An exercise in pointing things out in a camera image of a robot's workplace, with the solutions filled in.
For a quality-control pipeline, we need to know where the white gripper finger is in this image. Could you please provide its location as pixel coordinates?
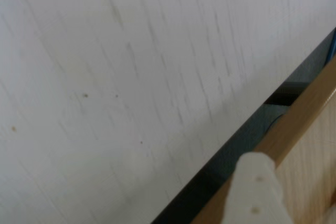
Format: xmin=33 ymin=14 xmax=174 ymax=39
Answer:
xmin=220 ymin=152 xmax=292 ymax=224

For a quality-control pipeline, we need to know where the light wooden furniture board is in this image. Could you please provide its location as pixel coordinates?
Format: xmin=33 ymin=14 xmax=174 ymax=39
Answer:
xmin=194 ymin=53 xmax=336 ymax=224

